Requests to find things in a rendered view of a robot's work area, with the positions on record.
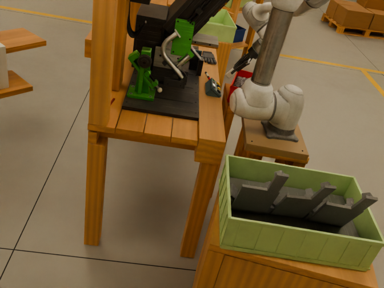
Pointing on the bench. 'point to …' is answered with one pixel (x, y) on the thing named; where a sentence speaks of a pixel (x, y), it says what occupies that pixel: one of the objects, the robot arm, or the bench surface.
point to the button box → (212, 88)
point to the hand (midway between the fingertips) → (231, 72)
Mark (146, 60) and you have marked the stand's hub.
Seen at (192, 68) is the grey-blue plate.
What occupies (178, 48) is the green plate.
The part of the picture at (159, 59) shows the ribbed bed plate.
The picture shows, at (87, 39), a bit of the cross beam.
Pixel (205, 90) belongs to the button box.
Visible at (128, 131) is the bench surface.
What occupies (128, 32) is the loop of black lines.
